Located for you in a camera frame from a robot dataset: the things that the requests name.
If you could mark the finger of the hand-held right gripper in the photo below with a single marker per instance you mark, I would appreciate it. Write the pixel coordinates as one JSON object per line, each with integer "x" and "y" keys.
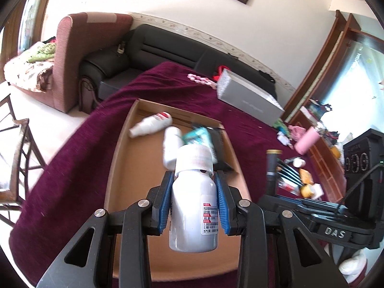
{"x": 315, "y": 205}

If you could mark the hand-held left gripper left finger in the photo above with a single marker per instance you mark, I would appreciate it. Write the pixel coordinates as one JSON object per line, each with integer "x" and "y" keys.
{"x": 166, "y": 201}

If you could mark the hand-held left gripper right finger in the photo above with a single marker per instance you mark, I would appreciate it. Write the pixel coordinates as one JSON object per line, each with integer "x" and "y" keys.
{"x": 222, "y": 204}

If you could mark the large white power adapter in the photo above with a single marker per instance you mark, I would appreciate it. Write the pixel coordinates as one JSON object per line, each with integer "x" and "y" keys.
{"x": 318, "y": 191}

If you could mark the small white medicine bottle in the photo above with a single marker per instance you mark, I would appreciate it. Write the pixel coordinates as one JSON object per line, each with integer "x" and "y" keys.
{"x": 192, "y": 210}

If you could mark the shallow cardboard box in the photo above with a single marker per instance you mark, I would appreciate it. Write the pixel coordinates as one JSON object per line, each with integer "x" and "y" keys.
{"x": 135, "y": 192}

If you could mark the black foil packet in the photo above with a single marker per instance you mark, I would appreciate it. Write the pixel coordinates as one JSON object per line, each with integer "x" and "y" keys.
{"x": 220, "y": 150}

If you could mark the white squeeze bottle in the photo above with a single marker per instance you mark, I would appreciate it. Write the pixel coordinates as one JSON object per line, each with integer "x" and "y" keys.
{"x": 171, "y": 147}

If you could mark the black marker olive cap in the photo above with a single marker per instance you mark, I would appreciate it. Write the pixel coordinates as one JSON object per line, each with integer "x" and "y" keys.
{"x": 273, "y": 168}

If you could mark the teal tissue pack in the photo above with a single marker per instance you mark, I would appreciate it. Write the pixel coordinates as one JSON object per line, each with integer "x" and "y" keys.
{"x": 195, "y": 135}

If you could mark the white spray bottle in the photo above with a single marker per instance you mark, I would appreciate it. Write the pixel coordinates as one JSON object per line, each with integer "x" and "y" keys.
{"x": 150, "y": 124}

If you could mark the yellow snack packet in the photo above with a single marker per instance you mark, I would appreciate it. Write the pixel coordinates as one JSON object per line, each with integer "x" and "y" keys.
{"x": 306, "y": 176}

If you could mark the pink thermos bottle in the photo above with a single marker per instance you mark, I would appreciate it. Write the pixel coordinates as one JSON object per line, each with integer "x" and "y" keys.
{"x": 306, "y": 140}

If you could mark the colourful printed carton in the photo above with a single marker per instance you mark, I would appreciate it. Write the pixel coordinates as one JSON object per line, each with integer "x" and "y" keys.
{"x": 318, "y": 108}

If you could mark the pink patterned cloth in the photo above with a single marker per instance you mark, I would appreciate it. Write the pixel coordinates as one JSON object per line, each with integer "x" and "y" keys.
{"x": 297, "y": 132}

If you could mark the white usb charger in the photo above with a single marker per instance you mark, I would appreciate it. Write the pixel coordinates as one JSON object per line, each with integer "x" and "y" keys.
{"x": 282, "y": 139}

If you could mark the green towel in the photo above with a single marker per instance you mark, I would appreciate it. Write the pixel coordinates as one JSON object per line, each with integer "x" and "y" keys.
{"x": 282, "y": 126}

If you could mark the burgundy tablecloth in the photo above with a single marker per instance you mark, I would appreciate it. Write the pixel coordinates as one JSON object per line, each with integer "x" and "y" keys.
{"x": 75, "y": 171}

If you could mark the grey cardboard shoe box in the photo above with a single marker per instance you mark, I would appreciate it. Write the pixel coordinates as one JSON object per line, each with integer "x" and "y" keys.
{"x": 252, "y": 102}

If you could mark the pink braided cloth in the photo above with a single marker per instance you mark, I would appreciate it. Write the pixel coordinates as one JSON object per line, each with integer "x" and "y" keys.
{"x": 202, "y": 81}

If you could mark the red cloth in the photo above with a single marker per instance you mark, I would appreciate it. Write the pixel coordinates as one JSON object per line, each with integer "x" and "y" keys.
{"x": 222, "y": 72}

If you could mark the black leather sofa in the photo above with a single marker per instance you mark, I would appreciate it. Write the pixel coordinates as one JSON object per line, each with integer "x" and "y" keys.
{"x": 168, "y": 51}

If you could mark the wooden chair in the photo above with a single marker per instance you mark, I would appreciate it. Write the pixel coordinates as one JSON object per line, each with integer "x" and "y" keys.
{"x": 15, "y": 162}

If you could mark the maroon armchair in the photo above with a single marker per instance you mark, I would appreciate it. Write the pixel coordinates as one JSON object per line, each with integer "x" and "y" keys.
{"x": 78, "y": 57}

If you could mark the floral blanket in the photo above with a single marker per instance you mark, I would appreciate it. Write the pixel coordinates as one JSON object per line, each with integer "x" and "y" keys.
{"x": 27, "y": 72}

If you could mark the green patterned cloth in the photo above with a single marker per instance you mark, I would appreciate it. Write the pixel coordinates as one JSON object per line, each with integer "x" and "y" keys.
{"x": 42, "y": 54}

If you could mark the wooden framed door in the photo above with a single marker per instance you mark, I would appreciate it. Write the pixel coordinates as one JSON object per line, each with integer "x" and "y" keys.
{"x": 33, "y": 12}

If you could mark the brown wooden door frame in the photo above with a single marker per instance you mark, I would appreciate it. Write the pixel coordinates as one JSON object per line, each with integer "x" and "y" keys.
{"x": 330, "y": 60}

